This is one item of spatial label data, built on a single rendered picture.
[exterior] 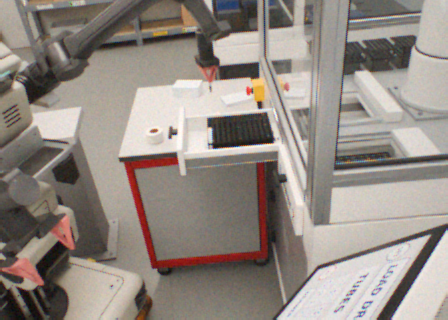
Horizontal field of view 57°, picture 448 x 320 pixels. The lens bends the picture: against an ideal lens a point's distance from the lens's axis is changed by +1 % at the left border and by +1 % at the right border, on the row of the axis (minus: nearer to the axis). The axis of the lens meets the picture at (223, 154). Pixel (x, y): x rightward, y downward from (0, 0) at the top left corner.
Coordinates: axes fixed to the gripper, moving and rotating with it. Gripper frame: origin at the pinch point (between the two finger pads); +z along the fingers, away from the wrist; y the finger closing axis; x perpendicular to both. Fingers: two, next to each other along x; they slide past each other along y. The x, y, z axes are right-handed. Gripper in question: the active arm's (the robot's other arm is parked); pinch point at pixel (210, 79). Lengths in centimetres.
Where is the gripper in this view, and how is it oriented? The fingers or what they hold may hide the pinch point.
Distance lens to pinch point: 162.3
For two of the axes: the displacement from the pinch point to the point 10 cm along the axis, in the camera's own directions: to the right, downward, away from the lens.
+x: -9.0, 3.3, -2.8
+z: 1.1, 8.0, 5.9
